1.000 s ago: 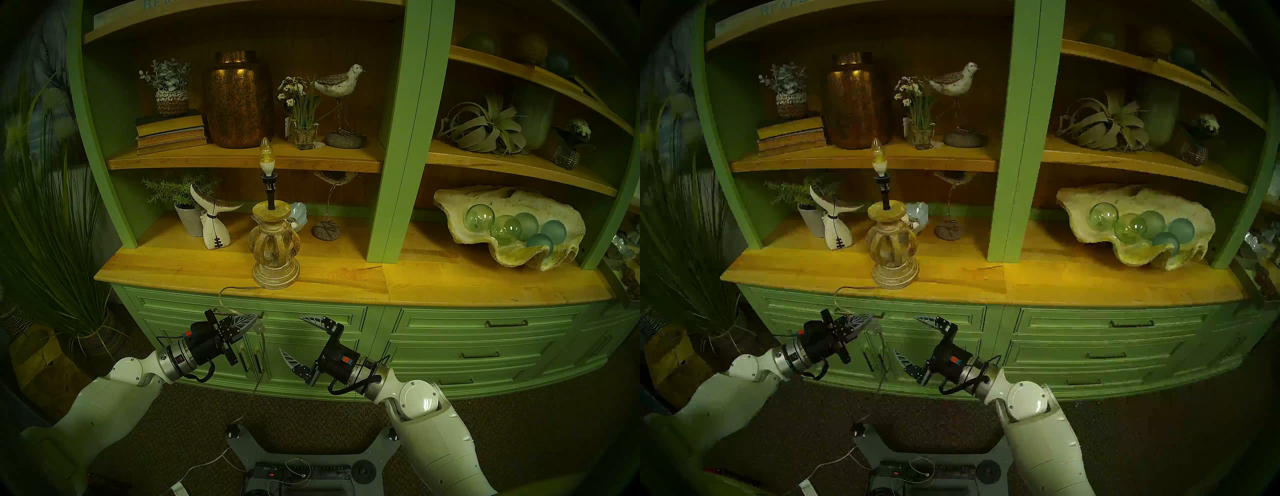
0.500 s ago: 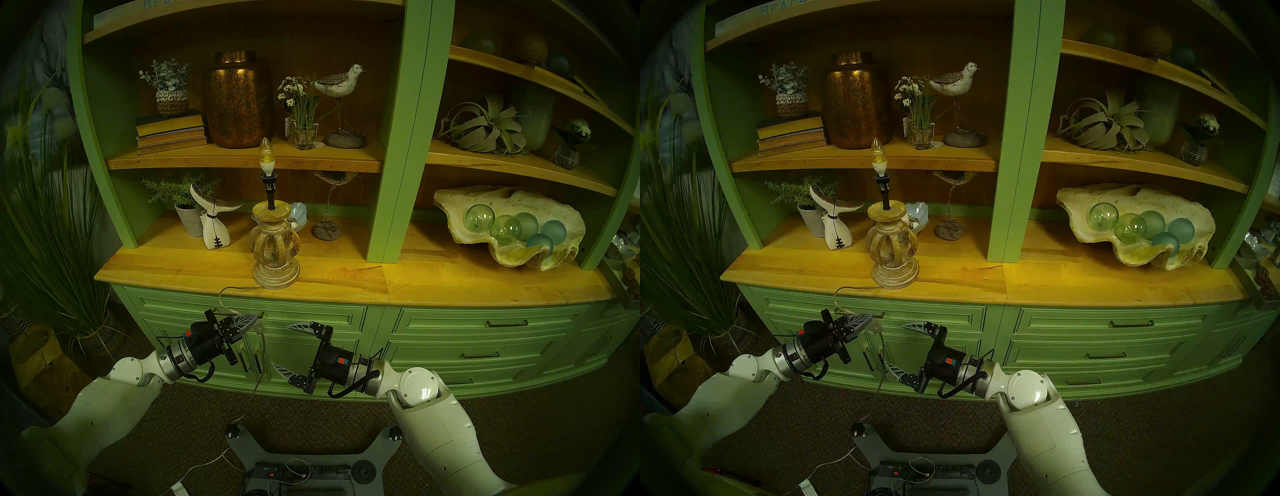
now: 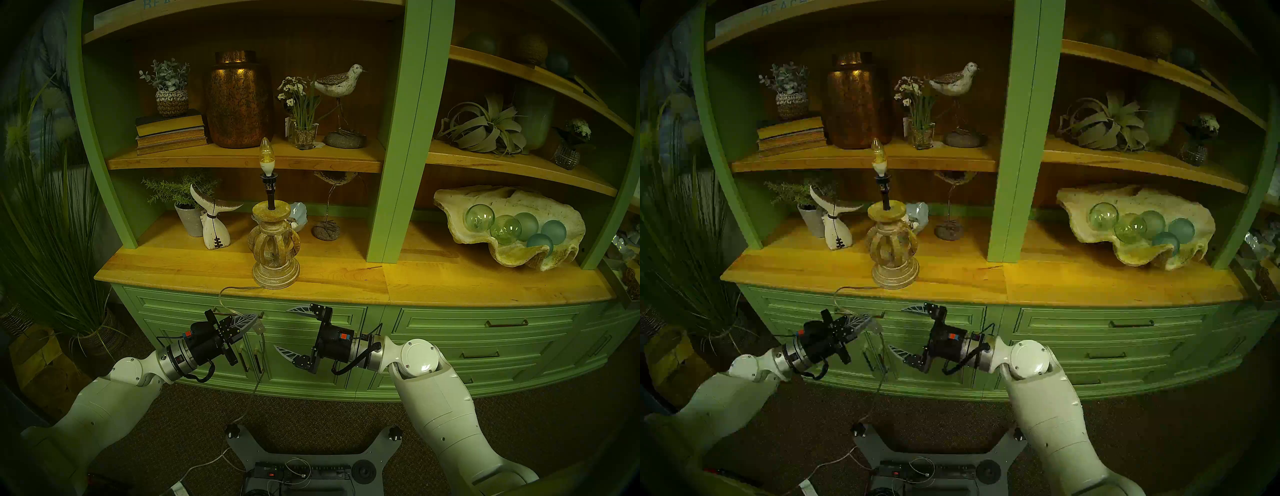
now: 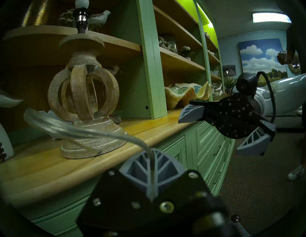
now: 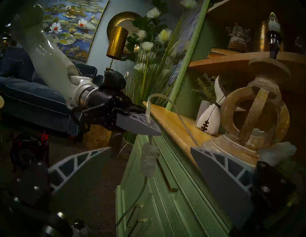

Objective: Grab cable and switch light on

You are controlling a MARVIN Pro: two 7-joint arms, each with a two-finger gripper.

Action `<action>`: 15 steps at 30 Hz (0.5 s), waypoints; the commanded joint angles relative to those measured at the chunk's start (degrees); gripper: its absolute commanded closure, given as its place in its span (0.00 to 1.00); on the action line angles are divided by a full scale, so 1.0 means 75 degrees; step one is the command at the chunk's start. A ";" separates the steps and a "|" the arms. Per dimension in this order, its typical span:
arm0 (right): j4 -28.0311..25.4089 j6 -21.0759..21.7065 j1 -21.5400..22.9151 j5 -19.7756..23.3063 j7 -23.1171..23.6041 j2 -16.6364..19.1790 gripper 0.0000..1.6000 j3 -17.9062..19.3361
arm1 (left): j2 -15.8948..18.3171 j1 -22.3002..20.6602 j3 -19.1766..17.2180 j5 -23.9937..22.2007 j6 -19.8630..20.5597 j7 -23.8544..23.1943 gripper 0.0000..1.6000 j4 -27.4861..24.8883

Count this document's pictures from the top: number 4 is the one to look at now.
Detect round woven frame mirror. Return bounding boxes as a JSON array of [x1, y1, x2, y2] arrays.
[[288, 55, 301, 74]]

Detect person in dark clothes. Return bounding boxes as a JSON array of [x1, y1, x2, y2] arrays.
[[277, 0, 306, 181]]

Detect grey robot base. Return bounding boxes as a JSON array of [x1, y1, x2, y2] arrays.
[[230, 214, 251, 237]]

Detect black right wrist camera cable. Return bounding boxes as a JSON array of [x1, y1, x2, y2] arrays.
[[255, 71, 277, 124]]

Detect white shorebird figurine on stone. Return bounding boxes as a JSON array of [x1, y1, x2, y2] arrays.
[[87, 10, 111, 31]]

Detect cloud landscape painting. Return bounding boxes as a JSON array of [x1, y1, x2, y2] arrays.
[[239, 38, 288, 86]]

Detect potted palm plant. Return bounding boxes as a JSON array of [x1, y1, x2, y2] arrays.
[[224, 77, 238, 95]]

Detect carved wooden table lamp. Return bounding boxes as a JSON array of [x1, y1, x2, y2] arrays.
[[47, 7, 127, 159]]

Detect white whale tail figurine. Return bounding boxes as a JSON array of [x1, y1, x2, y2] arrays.
[[0, 90, 24, 163]]

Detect flowers in glass vase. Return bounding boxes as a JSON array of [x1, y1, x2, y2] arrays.
[[58, 9, 77, 28]]

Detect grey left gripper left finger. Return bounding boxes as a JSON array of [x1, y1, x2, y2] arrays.
[[119, 148, 155, 194]]

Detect ceiling light panel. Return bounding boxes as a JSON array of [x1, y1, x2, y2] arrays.
[[253, 12, 292, 23]]

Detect copper metal vase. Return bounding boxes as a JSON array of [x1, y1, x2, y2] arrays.
[[21, 0, 52, 27]]

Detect pale air plant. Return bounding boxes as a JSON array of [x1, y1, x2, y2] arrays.
[[158, 36, 177, 53]]

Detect small plant in glass vase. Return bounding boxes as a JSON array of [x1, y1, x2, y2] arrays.
[[180, 46, 194, 60]]

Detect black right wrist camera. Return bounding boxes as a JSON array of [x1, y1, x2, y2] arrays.
[[235, 72, 259, 96]]

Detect green wooden shelf cabinet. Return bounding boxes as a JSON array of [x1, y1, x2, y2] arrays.
[[0, 0, 236, 237]]

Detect clear lamp cable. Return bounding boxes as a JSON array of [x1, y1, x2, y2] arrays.
[[23, 108, 156, 200]]

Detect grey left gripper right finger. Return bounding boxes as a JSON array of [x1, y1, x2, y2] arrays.
[[154, 148, 187, 194]]

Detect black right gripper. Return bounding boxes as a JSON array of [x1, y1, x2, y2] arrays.
[[178, 93, 278, 157]]

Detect giant clam shell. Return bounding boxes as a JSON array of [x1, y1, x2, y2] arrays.
[[164, 81, 213, 110]]

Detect green glass vase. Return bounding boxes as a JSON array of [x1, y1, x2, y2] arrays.
[[169, 39, 179, 54]]

